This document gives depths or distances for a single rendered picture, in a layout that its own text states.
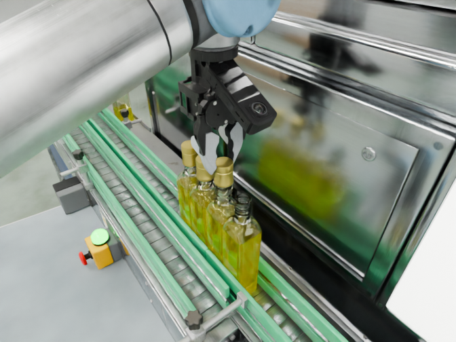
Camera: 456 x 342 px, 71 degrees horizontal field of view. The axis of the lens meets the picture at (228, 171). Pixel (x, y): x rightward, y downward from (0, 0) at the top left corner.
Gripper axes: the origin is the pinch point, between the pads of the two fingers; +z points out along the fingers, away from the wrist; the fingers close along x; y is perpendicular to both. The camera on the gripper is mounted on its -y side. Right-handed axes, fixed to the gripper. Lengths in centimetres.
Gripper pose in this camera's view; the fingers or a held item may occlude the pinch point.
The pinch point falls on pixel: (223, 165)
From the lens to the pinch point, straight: 56.1
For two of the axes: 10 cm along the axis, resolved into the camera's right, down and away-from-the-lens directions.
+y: -6.0, -4.9, 6.4
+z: 0.0, 7.9, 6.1
